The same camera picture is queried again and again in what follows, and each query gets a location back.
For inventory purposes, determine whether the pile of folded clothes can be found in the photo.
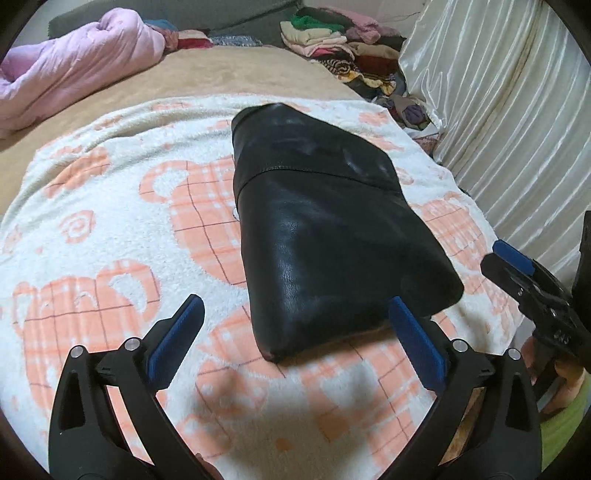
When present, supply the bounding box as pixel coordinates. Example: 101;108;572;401
280;6;431;132

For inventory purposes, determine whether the person's right hand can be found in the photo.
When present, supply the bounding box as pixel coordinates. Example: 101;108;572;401
521;336;586;416

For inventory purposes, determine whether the pink rolled quilt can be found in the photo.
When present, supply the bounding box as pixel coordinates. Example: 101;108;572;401
1;7;166;138

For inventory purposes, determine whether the black leather jacket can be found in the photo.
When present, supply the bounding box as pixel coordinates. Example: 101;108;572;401
231;103;464;363

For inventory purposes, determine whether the person's left hand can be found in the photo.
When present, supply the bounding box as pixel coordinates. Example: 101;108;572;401
195;454;223;480

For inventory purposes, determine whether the beige plush bed cover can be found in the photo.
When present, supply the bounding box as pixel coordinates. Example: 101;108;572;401
1;46;359;212

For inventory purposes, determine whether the shiny white curtain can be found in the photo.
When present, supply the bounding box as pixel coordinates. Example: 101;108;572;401
401;1;590;284

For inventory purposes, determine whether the blue patterned garment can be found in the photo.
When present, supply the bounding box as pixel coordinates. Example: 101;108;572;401
209;35;263;48

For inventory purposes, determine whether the grey quilted headboard cover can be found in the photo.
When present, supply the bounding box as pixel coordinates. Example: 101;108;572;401
48;0;303;47

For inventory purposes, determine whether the red folded garment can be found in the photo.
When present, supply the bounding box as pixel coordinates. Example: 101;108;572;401
177;30;213;50

